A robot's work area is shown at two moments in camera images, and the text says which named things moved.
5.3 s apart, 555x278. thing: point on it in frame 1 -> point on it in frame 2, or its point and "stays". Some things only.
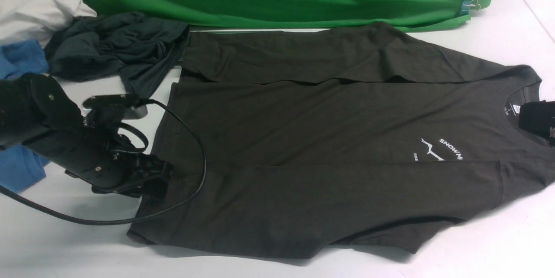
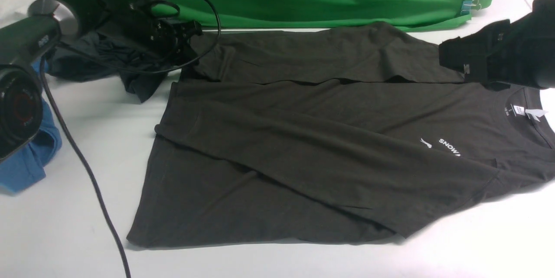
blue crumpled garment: [20, 167] stays
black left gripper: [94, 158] -> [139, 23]
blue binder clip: [467, 5] stays
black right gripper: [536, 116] -> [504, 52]
